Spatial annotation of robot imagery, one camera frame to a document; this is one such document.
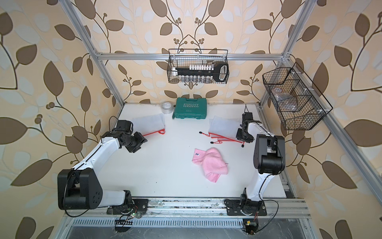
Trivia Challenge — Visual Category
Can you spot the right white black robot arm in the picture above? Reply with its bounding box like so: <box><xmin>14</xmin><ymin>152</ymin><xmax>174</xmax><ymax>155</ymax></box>
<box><xmin>236</xmin><ymin>112</ymin><xmax>286</xmax><ymax>202</ymax></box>

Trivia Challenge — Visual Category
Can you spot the green plastic tool case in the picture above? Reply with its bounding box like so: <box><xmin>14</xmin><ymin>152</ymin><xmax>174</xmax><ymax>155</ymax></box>
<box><xmin>172</xmin><ymin>98</ymin><xmax>207</xmax><ymax>120</ymax></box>

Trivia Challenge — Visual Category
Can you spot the pink microfiber cloth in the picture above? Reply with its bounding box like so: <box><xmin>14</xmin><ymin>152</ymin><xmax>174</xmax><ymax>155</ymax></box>
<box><xmin>192</xmin><ymin>147</ymin><xmax>228</xmax><ymax>183</ymax></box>

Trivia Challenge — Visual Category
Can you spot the stack of mesh document bags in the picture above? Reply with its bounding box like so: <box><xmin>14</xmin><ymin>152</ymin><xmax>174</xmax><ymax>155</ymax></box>
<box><xmin>131</xmin><ymin>113</ymin><xmax>166</xmax><ymax>136</ymax></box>

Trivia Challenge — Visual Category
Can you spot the clear plastic bag in basket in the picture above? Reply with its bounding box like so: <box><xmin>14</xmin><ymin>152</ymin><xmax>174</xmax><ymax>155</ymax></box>
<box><xmin>272</xmin><ymin>88</ymin><xmax>298</xmax><ymax>112</ymax></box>

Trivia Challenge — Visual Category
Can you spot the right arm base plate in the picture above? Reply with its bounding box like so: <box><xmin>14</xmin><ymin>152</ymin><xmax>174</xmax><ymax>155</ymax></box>
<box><xmin>224</xmin><ymin>199</ymin><xmax>267</xmax><ymax>217</ymax></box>

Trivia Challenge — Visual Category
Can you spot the black wire basket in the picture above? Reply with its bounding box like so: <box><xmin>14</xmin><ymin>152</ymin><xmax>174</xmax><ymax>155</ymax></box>
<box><xmin>167</xmin><ymin>48</ymin><xmax>229</xmax><ymax>84</ymax></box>
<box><xmin>262</xmin><ymin>63</ymin><xmax>333</xmax><ymax>130</ymax></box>

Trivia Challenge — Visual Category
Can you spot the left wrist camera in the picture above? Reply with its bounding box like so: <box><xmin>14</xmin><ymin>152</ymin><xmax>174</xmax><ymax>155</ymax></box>
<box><xmin>114</xmin><ymin>120</ymin><xmax>133</xmax><ymax>134</ymax></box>

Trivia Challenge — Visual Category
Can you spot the clear tape roll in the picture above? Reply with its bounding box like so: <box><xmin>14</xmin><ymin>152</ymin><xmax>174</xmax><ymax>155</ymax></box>
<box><xmin>161</xmin><ymin>102</ymin><xmax>174</xmax><ymax>115</ymax></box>

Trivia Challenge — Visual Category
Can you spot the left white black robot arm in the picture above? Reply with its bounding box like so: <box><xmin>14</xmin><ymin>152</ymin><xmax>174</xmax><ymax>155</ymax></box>
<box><xmin>57</xmin><ymin>131</ymin><xmax>147</xmax><ymax>210</ymax></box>

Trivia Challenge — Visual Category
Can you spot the clear mesh document bag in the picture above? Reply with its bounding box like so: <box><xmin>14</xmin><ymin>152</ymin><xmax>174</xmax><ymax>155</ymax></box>
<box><xmin>199</xmin><ymin>116</ymin><xmax>245</xmax><ymax>147</ymax></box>

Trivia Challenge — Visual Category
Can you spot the black wire basket right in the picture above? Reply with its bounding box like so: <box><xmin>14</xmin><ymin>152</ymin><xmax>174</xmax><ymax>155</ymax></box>
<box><xmin>262</xmin><ymin>63</ymin><xmax>333</xmax><ymax>130</ymax></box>

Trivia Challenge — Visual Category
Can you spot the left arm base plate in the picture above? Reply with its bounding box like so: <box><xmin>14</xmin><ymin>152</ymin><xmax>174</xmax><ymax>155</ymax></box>
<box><xmin>106</xmin><ymin>198</ymin><xmax>149</xmax><ymax>217</ymax></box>

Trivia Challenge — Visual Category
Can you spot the black socket holder rail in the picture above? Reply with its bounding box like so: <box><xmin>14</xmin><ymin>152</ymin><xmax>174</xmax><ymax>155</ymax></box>
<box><xmin>171</xmin><ymin>63</ymin><xmax>229</xmax><ymax>83</ymax></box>

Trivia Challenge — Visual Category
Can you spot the black wire basket centre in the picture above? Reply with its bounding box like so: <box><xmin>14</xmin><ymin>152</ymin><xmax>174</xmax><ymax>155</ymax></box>
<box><xmin>167</xmin><ymin>48</ymin><xmax>229</xmax><ymax>84</ymax></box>

